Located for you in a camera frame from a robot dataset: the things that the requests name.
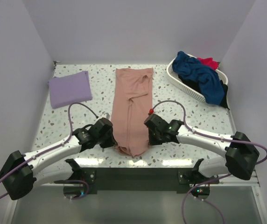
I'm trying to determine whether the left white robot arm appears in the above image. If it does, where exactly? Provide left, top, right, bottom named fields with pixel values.
left=0, top=118, right=116, bottom=200

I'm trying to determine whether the pink t shirt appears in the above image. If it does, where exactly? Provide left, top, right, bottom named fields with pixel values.
left=111, top=68, right=154, bottom=156

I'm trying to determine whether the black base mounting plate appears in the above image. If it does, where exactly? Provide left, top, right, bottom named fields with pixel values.
left=55, top=168, right=219, bottom=194

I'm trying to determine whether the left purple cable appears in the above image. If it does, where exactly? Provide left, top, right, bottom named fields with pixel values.
left=0, top=102, right=101, bottom=208

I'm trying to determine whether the blue t shirt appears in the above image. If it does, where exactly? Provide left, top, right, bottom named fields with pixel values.
left=172, top=51, right=224, bottom=103

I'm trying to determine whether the red t shirt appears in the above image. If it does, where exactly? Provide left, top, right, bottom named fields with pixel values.
left=197, top=57, right=219, bottom=70

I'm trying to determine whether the white laundry basket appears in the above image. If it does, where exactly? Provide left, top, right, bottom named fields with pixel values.
left=166, top=53, right=229, bottom=103

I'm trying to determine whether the folded purple t shirt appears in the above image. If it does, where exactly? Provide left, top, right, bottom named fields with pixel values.
left=48, top=71, right=92, bottom=109

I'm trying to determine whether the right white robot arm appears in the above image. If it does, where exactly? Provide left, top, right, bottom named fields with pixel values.
left=144, top=114, right=260, bottom=183

